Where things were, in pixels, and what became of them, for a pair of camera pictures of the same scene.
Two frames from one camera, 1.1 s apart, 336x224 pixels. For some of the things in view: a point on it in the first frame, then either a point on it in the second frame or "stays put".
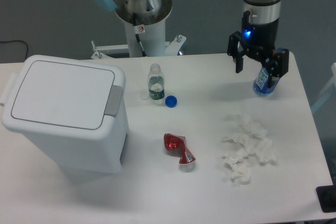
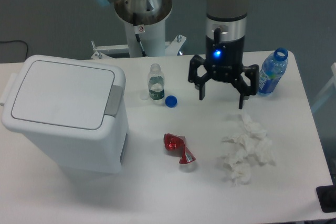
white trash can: (75, 110) stays put
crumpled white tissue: (253, 138) stays put
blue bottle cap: (171, 101) stays put
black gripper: (259, 39) to (224, 59)
